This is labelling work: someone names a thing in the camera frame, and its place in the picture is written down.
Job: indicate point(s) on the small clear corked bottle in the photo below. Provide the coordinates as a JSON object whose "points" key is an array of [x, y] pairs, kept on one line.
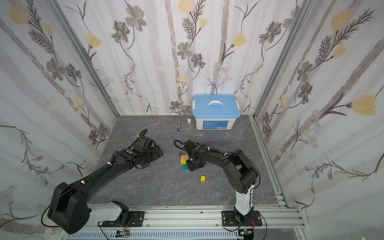
{"points": [[190, 127]]}

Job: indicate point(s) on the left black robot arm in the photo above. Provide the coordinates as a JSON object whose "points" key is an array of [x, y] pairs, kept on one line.
{"points": [[70, 209]]}

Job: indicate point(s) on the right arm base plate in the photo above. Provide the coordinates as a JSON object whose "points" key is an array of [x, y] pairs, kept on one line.
{"points": [[232, 218]]}

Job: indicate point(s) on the small circuit board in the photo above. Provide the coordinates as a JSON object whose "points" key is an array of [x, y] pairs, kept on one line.
{"points": [[123, 234]]}

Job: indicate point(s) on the glass beaker blue liquid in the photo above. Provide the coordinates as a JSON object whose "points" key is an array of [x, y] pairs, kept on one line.
{"points": [[179, 125]]}

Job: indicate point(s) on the yellow rectangular block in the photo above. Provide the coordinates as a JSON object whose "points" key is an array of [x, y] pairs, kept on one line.
{"points": [[183, 162]]}

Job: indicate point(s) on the blue lid storage box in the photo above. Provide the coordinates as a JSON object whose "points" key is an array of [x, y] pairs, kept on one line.
{"points": [[215, 112]]}

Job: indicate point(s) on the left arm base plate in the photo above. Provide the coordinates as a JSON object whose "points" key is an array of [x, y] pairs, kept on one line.
{"points": [[135, 219]]}

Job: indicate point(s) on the aluminium frame rail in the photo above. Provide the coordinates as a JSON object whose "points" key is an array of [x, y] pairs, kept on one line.
{"points": [[210, 217]]}

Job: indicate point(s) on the white slotted cable duct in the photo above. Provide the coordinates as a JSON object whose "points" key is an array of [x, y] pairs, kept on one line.
{"points": [[157, 235]]}

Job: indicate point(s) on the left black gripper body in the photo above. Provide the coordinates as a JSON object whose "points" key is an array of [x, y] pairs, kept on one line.
{"points": [[153, 154]]}

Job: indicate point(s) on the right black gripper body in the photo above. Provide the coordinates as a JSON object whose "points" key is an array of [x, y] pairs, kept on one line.
{"points": [[192, 163]]}

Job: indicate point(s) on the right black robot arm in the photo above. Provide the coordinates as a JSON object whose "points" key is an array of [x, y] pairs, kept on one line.
{"points": [[242, 174]]}

